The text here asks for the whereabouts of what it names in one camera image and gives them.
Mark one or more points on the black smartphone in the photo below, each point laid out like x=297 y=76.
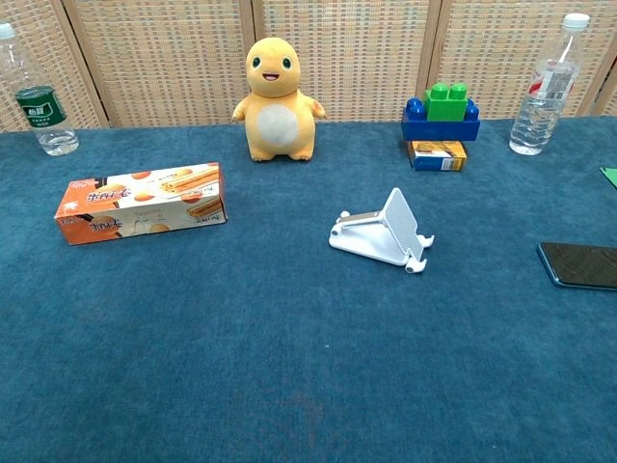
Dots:
x=583 y=266

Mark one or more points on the white folding phone stand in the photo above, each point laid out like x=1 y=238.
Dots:
x=400 y=222

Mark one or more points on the blue table cloth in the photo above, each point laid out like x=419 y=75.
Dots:
x=270 y=347

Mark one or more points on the yellow plush dinosaur toy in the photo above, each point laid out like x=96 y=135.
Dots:
x=277 y=96

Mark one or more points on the small orange blue box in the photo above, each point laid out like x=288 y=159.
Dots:
x=436 y=156

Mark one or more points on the blue building block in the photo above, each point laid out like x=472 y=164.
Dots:
x=438 y=130

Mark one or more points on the orange biscuit box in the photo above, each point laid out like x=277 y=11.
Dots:
x=140 y=207

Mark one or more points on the green building block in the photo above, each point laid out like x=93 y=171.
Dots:
x=446 y=103

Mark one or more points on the woven wooden folding screen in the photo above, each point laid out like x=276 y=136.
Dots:
x=169 y=58

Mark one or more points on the red label water bottle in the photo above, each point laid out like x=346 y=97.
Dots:
x=544 y=101

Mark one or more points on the green label water bottle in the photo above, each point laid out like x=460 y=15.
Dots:
x=41 y=108

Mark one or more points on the green sachet packet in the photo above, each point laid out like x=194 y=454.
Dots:
x=611 y=176

